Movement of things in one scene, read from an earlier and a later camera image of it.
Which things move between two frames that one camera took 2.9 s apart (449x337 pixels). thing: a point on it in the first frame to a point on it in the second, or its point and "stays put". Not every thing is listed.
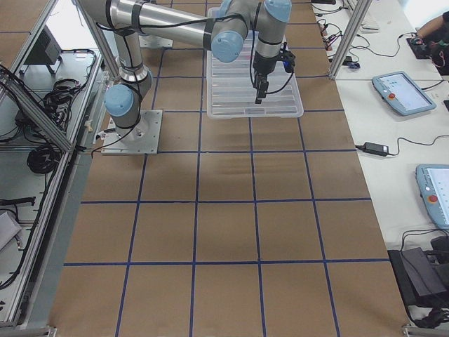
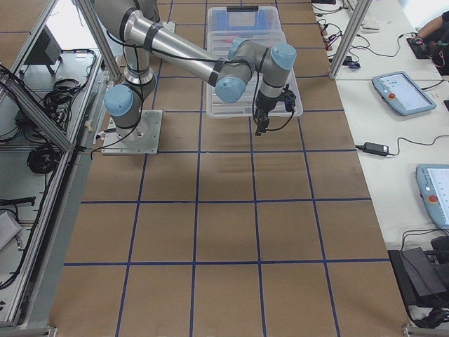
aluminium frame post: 358,17 stays put
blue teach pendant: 400,92 stays put
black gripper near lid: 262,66 to 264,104
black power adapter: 379,149 stays put
